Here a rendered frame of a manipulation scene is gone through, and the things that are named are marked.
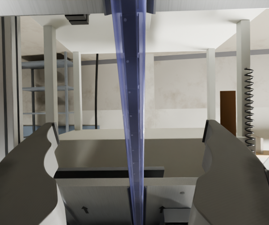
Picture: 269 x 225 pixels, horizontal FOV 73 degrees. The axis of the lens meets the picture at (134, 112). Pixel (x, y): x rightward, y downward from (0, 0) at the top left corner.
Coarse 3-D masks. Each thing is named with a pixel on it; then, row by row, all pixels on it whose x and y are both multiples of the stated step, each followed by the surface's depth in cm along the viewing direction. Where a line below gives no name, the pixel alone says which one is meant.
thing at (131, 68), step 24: (120, 0) 7; (144, 0) 7; (120, 24) 8; (144, 24) 8; (120, 48) 8; (144, 48) 8; (120, 72) 9; (144, 72) 9; (144, 96) 10; (144, 120) 12
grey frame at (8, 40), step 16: (16, 16) 49; (0, 32) 46; (16, 32) 49; (0, 48) 46; (16, 48) 49; (0, 64) 46; (16, 64) 49; (0, 80) 46; (16, 80) 48; (0, 96) 47; (16, 96) 48; (0, 112) 47; (16, 112) 48; (0, 128) 47; (16, 128) 48; (0, 144) 47; (16, 144) 48; (0, 160) 47
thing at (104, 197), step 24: (72, 168) 27; (96, 168) 27; (120, 168) 27; (144, 168) 27; (72, 192) 22; (96, 192) 22; (120, 192) 22; (144, 192) 22; (168, 192) 22; (192, 192) 22; (72, 216) 27; (96, 216) 28; (120, 216) 28; (144, 216) 27
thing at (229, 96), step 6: (222, 96) 58; (228, 96) 58; (234, 96) 58; (222, 102) 58; (228, 102) 58; (234, 102) 58; (222, 108) 58; (228, 108) 58; (234, 108) 58; (222, 114) 58; (228, 114) 58; (234, 114) 58; (222, 120) 58; (228, 120) 58; (234, 120) 58; (228, 126) 58; (234, 126) 58; (234, 132) 58
